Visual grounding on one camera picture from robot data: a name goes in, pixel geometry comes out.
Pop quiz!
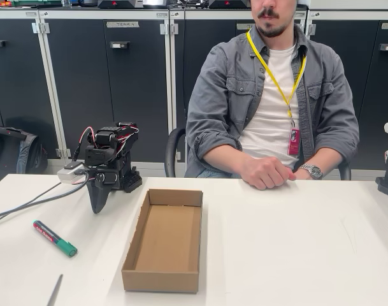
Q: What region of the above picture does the green red marker pen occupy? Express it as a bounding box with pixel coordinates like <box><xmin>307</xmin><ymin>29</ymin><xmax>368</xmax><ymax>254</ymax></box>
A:
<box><xmin>32</xmin><ymin>219</ymin><xmax>78</xmax><ymax>259</ymax></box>

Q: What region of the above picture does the man's left forearm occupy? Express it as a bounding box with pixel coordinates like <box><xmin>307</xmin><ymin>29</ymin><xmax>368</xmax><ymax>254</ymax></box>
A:
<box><xmin>320</xmin><ymin>161</ymin><xmax>343</xmax><ymax>179</ymax></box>

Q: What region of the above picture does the man's right hand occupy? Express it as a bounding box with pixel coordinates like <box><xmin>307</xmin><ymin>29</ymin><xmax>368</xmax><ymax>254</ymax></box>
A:
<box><xmin>241</xmin><ymin>156</ymin><xmax>292</xmax><ymax>191</ymax></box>

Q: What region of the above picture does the man's left hand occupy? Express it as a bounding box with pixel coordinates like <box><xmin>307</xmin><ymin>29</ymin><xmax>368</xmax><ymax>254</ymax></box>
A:
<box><xmin>285</xmin><ymin>168</ymin><xmax>305</xmax><ymax>182</ymax></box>

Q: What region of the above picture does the black chair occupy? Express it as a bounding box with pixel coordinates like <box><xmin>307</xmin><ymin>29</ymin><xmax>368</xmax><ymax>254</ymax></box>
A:
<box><xmin>164</xmin><ymin>127</ymin><xmax>352</xmax><ymax>181</ymax></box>

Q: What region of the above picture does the open cardboard box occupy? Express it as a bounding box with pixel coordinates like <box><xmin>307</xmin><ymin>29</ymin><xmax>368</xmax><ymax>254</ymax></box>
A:
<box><xmin>121</xmin><ymin>188</ymin><xmax>204</xmax><ymax>295</ymax></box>

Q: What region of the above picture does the black backpack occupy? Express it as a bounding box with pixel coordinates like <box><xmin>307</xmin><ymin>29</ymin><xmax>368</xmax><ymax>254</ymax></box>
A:
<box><xmin>0</xmin><ymin>126</ymin><xmax>49</xmax><ymax>189</ymax></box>

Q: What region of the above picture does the thin grey stick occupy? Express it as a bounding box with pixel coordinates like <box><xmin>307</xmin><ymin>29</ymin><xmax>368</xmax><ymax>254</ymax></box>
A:
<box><xmin>46</xmin><ymin>273</ymin><xmax>64</xmax><ymax>306</ymax></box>

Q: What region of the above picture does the dark grey metal cabinet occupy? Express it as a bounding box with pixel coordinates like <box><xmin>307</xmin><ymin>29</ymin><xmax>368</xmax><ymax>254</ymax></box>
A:
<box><xmin>307</xmin><ymin>9</ymin><xmax>388</xmax><ymax>173</ymax></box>
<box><xmin>169</xmin><ymin>8</ymin><xmax>310</xmax><ymax>173</ymax></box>
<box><xmin>0</xmin><ymin>8</ymin><xmax>172</xmax><ymax>175</ymax></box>

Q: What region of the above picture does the man in grey shirt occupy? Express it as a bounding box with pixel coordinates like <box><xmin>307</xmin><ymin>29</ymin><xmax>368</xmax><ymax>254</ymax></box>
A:
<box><xmin>184</xmin><ymin>0</ymin><xmax>361</xmax><ymax>179</ymax></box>

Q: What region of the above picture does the black device red logo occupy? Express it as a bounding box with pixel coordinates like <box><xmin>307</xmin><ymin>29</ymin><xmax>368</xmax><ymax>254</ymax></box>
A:
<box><xmin>208</xmin><ymin>0</ymin><xmax>252</xmax><ymax>10</ymax></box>
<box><xmin>97</xmin><ymin>0</ymin><xmax>145</xmax><ymax>10</ymax></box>

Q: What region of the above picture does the green flat item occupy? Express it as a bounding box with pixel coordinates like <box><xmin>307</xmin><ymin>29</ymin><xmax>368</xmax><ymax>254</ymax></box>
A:
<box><xmin>10</xmin><ymin>0</ymin><xmax>64</xmax><ymax>8</ymax></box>

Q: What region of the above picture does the pink name badge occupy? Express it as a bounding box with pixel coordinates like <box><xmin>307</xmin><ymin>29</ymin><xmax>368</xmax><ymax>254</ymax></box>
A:
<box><xmin>287</xmin><ymin>118</ymin><xmax>302</xmax><ymax>157</ymax></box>

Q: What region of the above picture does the silver wrist watch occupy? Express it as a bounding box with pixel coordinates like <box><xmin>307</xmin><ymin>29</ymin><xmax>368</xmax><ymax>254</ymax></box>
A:
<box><xmin>296</xmin><ymin>163</ymin><xmax>324</xmax><ymax>180</ymax></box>

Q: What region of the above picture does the thin black cable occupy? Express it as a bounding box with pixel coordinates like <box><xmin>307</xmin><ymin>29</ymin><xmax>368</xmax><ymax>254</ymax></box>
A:
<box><xmin>0</xmin><ymin>181</ymin><xmax>64</xmax><ymax>222</ymax></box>

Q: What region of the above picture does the thick grey camera cable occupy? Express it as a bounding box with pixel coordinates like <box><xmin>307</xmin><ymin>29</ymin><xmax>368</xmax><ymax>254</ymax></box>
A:
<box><xmin>0</xmin><ymin>170</ymin><xmax>91</xmax><ymax>228</ymax></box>

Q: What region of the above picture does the yellow lanyard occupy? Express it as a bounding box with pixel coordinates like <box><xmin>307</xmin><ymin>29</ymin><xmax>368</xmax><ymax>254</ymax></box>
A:
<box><xmin>246</xmin><ymin>29</ymin><xmax>308</xmax><ymax>119</ymax></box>

